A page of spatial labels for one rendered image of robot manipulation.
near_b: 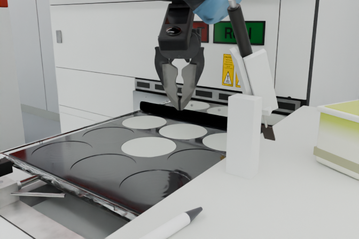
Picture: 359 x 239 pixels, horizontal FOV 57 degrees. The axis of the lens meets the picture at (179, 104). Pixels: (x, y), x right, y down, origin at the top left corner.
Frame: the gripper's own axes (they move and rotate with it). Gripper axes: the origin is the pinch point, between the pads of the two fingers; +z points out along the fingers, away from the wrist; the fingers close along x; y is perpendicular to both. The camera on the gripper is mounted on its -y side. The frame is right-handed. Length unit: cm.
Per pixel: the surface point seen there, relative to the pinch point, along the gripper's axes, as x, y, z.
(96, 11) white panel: 27.3, 33.7, -17.8
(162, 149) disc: 2.6, -4.8, 7.2
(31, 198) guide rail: 23.4, -13.0, 13.7
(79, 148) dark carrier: 17.6, -5.6, 7.3
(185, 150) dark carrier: -1.6, -4.7, 7.3
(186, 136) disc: -1.0, 2.8, 7.2
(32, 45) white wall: 206, 306, 11
